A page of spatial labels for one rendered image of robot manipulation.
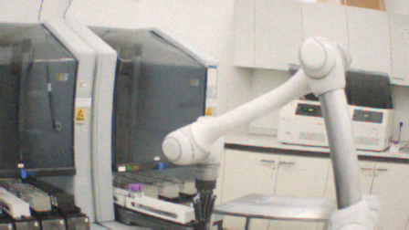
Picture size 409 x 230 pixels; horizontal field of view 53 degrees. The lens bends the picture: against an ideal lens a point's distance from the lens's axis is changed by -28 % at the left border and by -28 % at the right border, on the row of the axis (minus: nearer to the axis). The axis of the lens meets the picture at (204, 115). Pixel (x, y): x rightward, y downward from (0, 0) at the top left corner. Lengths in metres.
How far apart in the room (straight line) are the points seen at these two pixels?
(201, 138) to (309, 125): 2.55
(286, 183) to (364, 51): 1.39
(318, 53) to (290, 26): 3.17
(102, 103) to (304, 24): 2.84
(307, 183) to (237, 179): 0.69
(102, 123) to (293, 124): 2.46
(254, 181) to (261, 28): 1.33
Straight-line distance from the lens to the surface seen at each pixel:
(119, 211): 2.15
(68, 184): 1.99
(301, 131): 4.26
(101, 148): 2.06
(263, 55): 4.74
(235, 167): 4.55
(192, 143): 1.71
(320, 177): 4.19
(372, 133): 4.01
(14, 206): 1.69
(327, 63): 1.47
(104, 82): 2.04
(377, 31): 4.32
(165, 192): 2.39
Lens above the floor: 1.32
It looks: 3 degrees down
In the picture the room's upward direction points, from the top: 3 degrees clockwise
